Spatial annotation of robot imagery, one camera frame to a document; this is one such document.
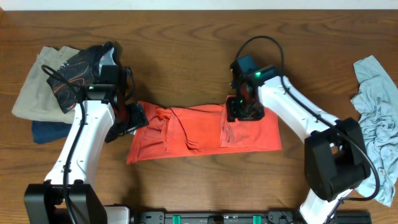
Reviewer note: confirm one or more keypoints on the beige folded garment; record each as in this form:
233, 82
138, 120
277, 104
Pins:
36, 101

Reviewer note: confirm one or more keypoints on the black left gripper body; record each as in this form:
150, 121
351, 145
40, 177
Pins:
133, 117

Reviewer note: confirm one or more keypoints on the light blue t-shirt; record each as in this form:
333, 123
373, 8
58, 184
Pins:
376, 102

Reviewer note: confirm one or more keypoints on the navy blue folded garment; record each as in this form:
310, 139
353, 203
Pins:
44, 131

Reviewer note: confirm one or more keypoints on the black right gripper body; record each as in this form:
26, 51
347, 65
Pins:
242, 109

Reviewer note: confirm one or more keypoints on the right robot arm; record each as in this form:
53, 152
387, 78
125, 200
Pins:
334, 162

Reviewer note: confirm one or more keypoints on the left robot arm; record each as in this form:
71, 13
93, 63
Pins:
102, 115

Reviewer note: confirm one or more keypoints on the black orange patterned shirt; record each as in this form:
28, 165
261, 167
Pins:
83, 68

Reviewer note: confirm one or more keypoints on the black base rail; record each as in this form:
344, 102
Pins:
233, 217

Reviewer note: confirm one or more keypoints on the red soccer t-shirt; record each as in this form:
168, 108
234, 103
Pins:
200, 131

